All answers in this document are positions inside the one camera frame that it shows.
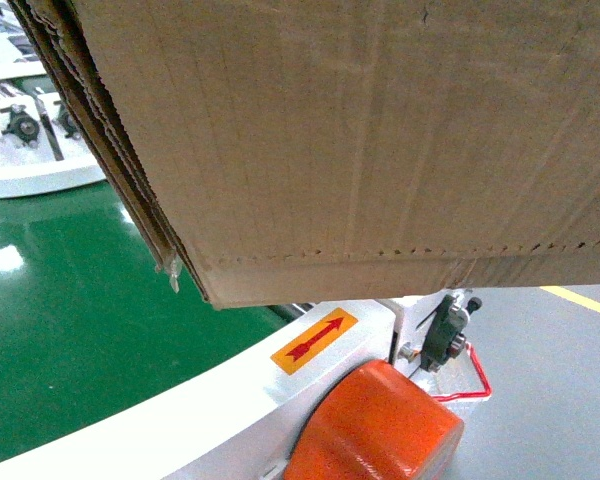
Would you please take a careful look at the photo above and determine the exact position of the dark green bearing block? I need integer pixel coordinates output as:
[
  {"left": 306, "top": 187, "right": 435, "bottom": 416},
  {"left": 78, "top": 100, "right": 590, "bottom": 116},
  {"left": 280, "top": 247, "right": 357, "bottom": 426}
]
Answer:
[{"left": 420, "top": 294, "right": 483, "bottom": 372}]

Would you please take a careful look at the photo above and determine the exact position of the red outlined clear guard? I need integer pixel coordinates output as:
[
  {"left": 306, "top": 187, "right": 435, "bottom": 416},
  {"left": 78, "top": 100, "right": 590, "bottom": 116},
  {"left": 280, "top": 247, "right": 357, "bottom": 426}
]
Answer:
[{"left": 430, "top": 343, "right": 493, "bottom": 403}]

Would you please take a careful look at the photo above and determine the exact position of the black bearing on far frame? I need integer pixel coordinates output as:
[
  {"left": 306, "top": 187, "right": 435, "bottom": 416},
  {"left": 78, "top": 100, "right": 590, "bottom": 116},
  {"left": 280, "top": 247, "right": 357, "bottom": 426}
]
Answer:
[{"left": 0, "top": 104, "right": 40, "bottom": 147}]

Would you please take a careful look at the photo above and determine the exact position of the yellow red arrow sticker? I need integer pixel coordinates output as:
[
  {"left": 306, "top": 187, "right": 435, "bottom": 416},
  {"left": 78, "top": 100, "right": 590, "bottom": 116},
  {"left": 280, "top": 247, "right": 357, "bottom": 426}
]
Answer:
[{"left": 270, "top": 307, "right": 359, "bottom": 375}]

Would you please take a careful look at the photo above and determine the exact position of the brown cardboard box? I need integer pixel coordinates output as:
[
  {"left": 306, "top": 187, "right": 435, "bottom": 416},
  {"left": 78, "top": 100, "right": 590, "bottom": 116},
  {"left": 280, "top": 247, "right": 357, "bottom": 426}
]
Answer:
[{"left": 12, "top": 1, "right": 600, "bottom": 308}]

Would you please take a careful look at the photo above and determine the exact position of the white conveyor frame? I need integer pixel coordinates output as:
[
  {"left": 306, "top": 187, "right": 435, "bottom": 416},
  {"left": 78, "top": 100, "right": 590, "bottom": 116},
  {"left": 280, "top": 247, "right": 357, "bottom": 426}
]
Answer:
[{"left": 0, "top": 285, "right": 496, "bottom": 480}]

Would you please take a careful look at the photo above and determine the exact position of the orange motor cover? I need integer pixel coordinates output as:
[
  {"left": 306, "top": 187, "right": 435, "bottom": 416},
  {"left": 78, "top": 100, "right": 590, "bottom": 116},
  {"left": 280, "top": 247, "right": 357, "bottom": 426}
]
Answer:
[{"left": 284, "top": 360, "right": 464, "bottom": 479}]

